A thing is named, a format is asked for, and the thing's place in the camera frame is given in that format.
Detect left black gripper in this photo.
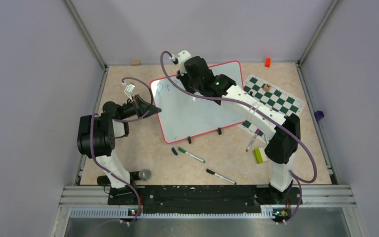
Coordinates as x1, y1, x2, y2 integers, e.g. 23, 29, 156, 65
119, 94, 161, 119

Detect white board with pink frame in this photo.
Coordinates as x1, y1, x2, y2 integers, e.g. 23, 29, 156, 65
150, 77, 244, 144

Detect blue marker cap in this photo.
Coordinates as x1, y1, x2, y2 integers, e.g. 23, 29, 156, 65
171, 148, 178, 156

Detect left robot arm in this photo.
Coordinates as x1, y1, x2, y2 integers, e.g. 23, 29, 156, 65
77, 95, 162, 204

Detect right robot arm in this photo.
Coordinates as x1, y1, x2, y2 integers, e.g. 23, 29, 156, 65
170, 53, 300, 203

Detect small cork piece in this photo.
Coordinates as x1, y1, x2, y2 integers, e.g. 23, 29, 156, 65
131, 61, 141, 66

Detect green capped marker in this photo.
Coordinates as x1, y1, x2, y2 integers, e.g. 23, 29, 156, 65
178, 147, 206, 163

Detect black grey microphone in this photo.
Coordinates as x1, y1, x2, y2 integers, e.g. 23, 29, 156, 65
97, 169, 152, 186

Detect wooden cube chess piece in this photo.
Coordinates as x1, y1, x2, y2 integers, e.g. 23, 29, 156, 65
264, 84, 272, 92

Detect orange toy block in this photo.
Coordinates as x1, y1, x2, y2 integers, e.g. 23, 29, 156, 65
265, 58, 271, 68

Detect pink purple marker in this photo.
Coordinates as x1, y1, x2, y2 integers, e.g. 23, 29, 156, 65
245, 129, 260, 152

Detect green white chessboard mat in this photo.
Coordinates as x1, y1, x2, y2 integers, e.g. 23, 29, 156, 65
237, 76, 307, 140

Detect black capped marker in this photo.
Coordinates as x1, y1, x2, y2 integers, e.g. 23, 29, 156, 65
206, 168, 237, 185

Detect green white toy brick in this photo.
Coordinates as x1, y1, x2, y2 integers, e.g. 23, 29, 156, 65
254, 148, 268, 164

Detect purple toy block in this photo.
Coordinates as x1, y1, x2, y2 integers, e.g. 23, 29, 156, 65
314, 111, 325, 121

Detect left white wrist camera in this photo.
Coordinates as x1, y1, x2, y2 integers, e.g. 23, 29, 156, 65
124, 83, 135, 96

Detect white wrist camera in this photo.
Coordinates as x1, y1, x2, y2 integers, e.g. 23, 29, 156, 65
170, 50, 192, 73
124, 83, 135, 96

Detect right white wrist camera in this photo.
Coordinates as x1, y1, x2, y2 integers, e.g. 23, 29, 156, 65
170, 50, 192, 73

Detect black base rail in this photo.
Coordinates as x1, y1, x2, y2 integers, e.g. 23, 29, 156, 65
108, 185, 300, 214

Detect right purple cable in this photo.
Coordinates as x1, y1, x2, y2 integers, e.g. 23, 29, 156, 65
160, 50, 318, 226

